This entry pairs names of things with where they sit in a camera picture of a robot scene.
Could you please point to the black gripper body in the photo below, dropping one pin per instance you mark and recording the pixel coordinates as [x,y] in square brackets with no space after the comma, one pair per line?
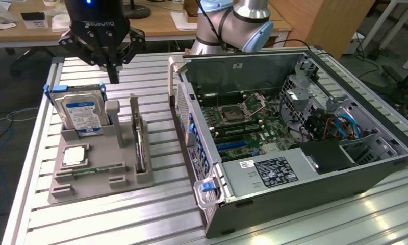
[98,30]

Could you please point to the graphics card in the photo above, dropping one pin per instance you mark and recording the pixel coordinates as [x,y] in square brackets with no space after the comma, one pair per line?
[137,143]

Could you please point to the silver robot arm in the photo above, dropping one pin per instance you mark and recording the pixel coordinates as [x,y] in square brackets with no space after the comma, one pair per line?
[237,23]

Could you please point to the white tape box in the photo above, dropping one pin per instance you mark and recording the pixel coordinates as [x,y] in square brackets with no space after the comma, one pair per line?
[58,24]

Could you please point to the wooden desk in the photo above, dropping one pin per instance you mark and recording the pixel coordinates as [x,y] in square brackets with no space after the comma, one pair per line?
[162,25]

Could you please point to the black round lamp base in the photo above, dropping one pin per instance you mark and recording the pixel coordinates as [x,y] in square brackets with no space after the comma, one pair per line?
[138,12]

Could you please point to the white box with black lid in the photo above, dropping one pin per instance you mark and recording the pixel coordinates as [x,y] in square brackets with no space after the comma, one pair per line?
[34,24]

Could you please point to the white paper stack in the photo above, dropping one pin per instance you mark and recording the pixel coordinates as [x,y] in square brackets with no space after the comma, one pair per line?
[181,21]

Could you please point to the white tape roll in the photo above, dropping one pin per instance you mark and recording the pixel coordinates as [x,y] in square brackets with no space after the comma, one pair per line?
[50,2]

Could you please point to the black chair base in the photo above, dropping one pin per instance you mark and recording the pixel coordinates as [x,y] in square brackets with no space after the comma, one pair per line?
[18,63]

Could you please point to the brown cardboard box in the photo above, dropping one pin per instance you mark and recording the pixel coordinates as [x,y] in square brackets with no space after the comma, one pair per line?
[189,7]

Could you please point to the white paper label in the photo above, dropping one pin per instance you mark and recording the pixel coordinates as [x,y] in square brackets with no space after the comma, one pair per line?
[2,26]

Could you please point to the clear plastic bag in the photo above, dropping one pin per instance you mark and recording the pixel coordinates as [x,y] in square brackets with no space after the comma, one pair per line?
[0,12]

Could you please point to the thin metal locking lever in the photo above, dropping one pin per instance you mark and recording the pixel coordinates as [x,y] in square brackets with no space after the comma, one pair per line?
[217,98]

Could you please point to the black RAM slot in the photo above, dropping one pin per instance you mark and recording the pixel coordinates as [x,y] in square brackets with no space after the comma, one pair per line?
[220,96]
[224,102]

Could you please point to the CPU socket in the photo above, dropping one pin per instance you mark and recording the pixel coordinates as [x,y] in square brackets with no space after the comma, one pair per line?
[230,114]

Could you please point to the metal socket cover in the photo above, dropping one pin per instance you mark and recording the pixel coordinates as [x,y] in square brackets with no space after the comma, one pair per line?
[256,104]

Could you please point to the silver CPU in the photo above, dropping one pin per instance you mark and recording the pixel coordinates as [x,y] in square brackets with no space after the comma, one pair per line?
[73,156]

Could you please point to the RAM stick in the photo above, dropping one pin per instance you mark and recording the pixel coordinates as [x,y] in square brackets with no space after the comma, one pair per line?
[237,128]
[88,170]

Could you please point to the perforated metal disk bay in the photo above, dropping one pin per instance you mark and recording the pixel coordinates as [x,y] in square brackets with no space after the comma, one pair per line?
[288,86]

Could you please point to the blue expansion slot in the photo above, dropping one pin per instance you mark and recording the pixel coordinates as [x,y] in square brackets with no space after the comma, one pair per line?
[236,145]

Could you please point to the green motherboard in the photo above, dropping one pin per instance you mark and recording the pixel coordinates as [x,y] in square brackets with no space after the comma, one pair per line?
[268,132]

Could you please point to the wooden cabinet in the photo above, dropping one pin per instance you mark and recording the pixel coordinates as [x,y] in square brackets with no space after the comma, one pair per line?
[325,25]

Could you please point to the grey parts rack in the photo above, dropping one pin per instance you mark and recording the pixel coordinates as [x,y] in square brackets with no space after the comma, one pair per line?
[98,189]

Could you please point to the blue latch tab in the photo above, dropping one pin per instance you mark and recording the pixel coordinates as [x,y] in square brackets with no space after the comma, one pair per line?
[208,186]

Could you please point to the grey power supply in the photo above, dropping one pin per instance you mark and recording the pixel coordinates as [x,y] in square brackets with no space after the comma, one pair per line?
[237,183]

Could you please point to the black plastic shroud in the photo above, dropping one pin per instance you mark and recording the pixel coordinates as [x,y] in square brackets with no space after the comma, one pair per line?
[325,155]

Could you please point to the open grey PC case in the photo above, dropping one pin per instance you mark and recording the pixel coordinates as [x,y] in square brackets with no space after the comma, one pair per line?
[292,204]

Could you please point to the grey metal disk bay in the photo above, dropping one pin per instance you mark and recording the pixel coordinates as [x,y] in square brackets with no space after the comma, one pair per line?
[371,150]

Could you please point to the hard disk with blue bracket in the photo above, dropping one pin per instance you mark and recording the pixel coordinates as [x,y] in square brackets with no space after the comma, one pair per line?
[81,114]

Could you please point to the white desk frame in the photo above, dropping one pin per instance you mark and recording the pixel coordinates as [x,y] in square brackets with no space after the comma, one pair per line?
[380,28]

